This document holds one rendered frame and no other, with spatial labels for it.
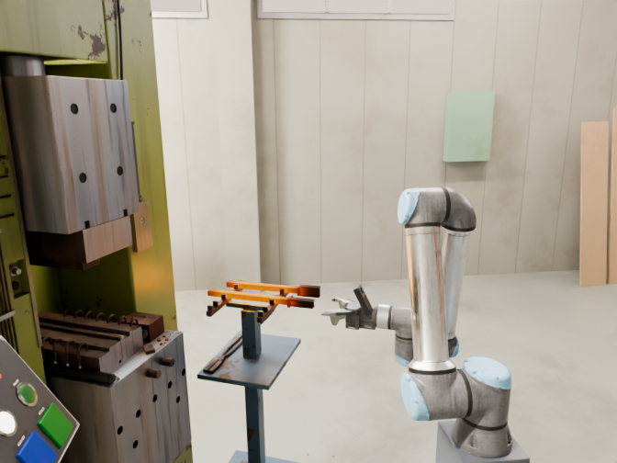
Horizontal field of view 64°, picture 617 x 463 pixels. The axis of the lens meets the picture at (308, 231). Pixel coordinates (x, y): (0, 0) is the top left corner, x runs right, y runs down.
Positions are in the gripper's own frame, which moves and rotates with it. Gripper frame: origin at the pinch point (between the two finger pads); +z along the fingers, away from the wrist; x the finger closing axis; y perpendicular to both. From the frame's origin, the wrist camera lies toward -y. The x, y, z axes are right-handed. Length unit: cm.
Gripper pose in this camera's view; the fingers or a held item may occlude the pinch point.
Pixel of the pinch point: (326, 304)
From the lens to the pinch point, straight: 193.9
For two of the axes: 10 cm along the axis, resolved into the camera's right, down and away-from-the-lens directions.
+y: 0.1, 9.7, 2.5
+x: 3.1, -2.4, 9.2
